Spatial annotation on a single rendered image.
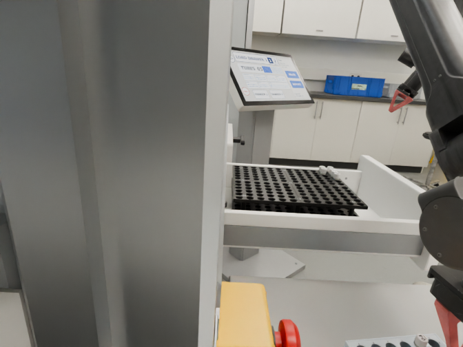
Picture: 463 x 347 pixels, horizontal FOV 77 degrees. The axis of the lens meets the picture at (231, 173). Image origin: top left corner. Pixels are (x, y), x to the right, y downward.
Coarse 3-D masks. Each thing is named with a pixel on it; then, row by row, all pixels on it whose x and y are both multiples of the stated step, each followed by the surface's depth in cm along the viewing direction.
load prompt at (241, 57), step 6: (234, 54) 130; (240, 54) 133; (246, 54) 135; (252, 54) 138; (240, 60) 131; (246, 60) 133; (252, 60) 136; (258, 60) 139; (264, 60) 142; (270, 60) 145; (276, 60) 148
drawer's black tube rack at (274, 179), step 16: (240, 176) 57; (256, 176) 58; (272, 176) 58; (288, 176) 59; (304, 176) 59; (320, 176) 60; (240, 192) 50; (256, 192) 51; (272, 192) 51; (288, 192) 51; (304, 192) 51; (320, 192) 53; (336, 192) 52; (240, 208) 50; (256, 208) 51; (272, 208) 51; (288, 208) 52; (304, 208) 52; (320, 208) 52; (336, 208) 54; (352, 208) 48
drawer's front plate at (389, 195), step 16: (368, 160) 65; (368, 176) 64; (384, 176) 58; (400, 176) 54; (368, 192) 64; (384, 192) 57; (400, 192) 52; (416, 192) 48; (384, 208) 57; (400, 208) 52; (416, 208) 48; (432, 256) 44
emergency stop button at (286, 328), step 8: (280, 320) 26; (288, 320) 25; (280, 328) 25; (288, 328) 24; (296, 328) 25; (280, 336) 25; (288, 336) 24; (296, 336) 24; (280, 344) 24; (288, 344) 23; (296, 344) 23
